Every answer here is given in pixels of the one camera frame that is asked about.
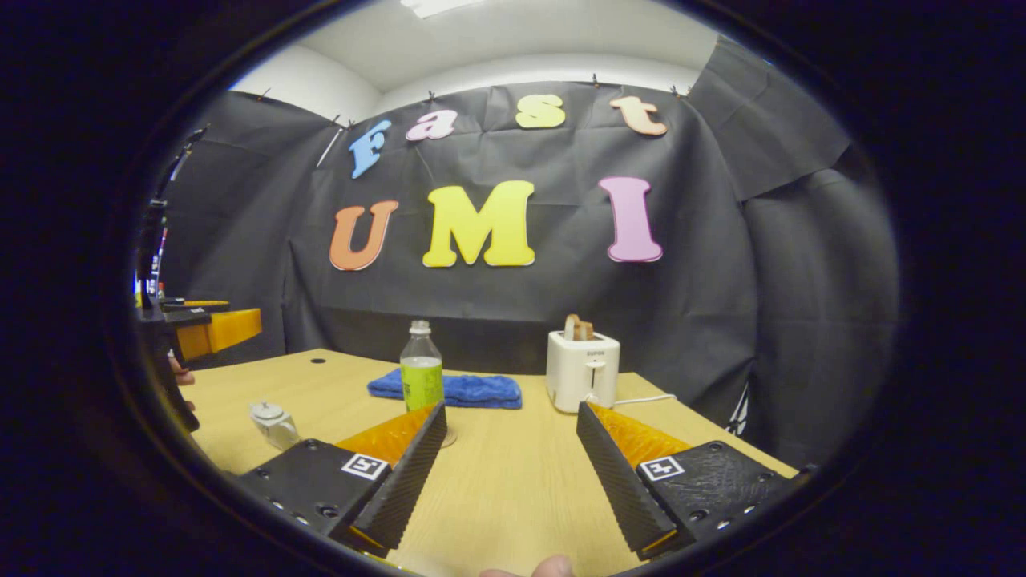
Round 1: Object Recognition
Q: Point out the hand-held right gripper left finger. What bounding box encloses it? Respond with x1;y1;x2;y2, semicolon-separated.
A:
239;401;448;559

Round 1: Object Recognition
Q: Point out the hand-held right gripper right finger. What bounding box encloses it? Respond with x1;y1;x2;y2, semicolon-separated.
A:
576;401;802;562

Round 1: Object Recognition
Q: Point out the green label water bottle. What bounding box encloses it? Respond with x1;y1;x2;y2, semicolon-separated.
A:
399;320;445;414

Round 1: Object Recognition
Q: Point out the white ceramic teacup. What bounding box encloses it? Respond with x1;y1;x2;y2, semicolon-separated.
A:
249;401;302;450

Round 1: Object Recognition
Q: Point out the white toaster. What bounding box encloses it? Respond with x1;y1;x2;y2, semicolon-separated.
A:
545;330;622;415

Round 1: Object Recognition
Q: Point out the blue towel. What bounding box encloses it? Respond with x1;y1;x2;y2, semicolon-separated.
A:
367;368;523;410

